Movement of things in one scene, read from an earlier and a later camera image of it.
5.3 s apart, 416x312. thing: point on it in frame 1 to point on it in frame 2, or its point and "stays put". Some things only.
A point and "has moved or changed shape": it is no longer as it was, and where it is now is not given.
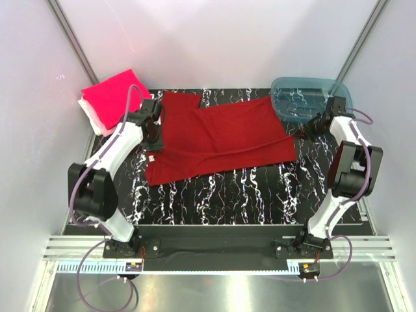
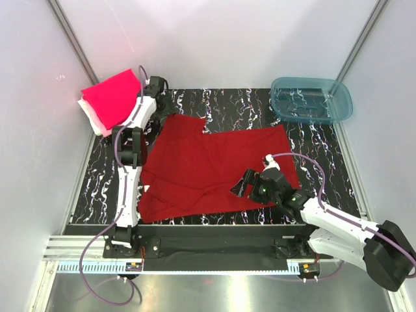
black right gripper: x=305 y=127 to x=249 y=177
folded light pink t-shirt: x=105 y=131 stays put
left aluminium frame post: x=69 y=32 stays put
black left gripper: x=156 y=146 to x=169 y=110
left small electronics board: x=134 y=266 stays put
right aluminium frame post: x=375 y=14 stays put
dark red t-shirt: x=205 y=142 has moved or changed shape
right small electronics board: x=309 y=268 stays put
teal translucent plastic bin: x=298 y=99 stays put
